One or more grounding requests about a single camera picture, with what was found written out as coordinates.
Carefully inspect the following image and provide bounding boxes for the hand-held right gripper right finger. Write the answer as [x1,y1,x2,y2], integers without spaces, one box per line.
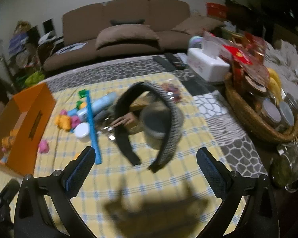
[196,147,280,238]

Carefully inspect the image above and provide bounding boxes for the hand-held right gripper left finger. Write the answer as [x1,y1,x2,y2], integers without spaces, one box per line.
[14,146,96,238]

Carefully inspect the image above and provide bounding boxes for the white round lid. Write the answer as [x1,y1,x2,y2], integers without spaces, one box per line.
[73,123,91,142]

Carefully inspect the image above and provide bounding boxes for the rhinestone studded headband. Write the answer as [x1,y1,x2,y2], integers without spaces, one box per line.
[129,81,184,174]

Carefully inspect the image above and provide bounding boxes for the blue plastic strip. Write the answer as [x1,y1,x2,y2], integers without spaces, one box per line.
[86,95,102,164]

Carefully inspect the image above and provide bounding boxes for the pile of colourful hair rollers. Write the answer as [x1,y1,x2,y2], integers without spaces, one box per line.
[38,89,88,154]

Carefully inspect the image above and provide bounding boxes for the clear plastic jar with lid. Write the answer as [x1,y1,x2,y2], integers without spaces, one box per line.
[139,107,174,150]

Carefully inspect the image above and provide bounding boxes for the white spray can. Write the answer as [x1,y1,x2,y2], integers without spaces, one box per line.
[77,92,117,121]

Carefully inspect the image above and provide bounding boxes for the orange cardboard box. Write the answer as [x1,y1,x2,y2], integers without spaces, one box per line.
[0,82,56,176]

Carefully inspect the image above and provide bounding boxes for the grey patterned tablecloth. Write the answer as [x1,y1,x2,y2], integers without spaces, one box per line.
[43,55,269,179]

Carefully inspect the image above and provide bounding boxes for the wicker basket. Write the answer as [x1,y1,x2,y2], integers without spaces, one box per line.
[225,73,298,144]

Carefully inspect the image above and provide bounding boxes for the glass jar of green leaves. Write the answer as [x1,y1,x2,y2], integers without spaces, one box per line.
[271,141,298,191]

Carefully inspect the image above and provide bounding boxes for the glass jar with metal lid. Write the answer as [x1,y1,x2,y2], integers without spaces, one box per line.
[261,100,281,127]
[285,93,298,109]
[279,102,295,127]

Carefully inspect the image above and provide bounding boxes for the bag of colourful rubber bands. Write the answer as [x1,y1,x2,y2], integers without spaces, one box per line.
[161,79,187,105]

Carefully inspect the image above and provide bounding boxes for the green bag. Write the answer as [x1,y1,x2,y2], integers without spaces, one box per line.
[23,71,44,86]

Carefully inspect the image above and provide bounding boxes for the bunch of bananas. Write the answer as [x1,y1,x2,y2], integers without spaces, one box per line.
[266,68,283,105]

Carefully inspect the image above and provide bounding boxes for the white tissue box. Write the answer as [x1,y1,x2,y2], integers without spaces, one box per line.
[187,38,231,82]

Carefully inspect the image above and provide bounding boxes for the black remote control with buttons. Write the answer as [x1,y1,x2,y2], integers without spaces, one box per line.
[165,53,187,70]

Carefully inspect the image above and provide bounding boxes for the flat black remote control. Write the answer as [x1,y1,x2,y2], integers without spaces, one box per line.
[153,56,175,71]

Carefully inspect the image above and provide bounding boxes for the pile of red packets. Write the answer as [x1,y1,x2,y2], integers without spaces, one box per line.
[204,31,271,90]

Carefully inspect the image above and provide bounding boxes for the paper sheets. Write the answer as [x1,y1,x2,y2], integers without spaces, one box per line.
[55,43,87,55]

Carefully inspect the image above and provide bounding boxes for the pastel round box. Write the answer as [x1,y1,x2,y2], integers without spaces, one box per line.
[189,36,204,49]

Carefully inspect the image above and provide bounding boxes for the white fluffy blanket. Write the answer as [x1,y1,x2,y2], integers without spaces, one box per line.
[266,40,298,100]

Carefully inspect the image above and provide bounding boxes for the white curved headset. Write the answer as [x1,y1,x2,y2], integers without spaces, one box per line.
[38,31,56,44]

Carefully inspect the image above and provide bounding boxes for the flat brown cushion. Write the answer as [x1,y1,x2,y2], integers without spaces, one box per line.
[171,15,225,35]

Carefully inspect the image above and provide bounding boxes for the large brown cushion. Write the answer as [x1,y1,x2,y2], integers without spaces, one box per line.
[95,25,162,51]

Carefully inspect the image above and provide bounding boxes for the red box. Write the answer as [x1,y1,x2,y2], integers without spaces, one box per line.
[206,2,229,20]

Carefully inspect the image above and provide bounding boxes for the brown sofa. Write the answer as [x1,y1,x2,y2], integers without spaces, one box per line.
[42,0,226,72]

